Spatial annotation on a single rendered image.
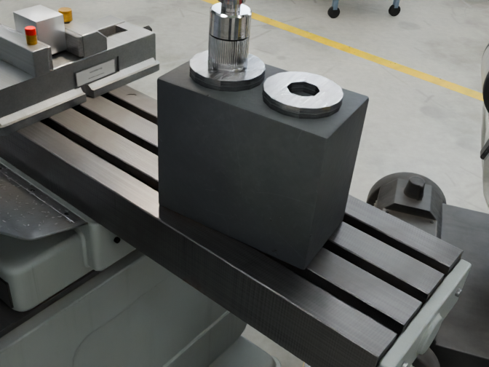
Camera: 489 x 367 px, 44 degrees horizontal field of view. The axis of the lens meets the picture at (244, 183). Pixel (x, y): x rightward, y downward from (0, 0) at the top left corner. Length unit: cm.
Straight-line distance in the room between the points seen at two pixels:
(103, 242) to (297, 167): 39
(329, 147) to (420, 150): 224
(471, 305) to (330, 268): 58
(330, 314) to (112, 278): 46
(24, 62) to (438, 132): 234
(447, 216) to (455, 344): 39
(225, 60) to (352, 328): 33
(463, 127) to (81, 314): 244
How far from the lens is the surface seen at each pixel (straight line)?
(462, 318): 124
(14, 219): 90
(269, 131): 65
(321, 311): 69
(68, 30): 105
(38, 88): 101
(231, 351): 156
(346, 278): 73
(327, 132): 63
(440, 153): 288
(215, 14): 68
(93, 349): 113
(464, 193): 265
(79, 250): 96
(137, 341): 122
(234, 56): 69
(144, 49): 114
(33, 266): 91
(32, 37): 100
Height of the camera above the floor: 141
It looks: 35 degrees down
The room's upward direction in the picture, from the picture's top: 5 degrees clockwise
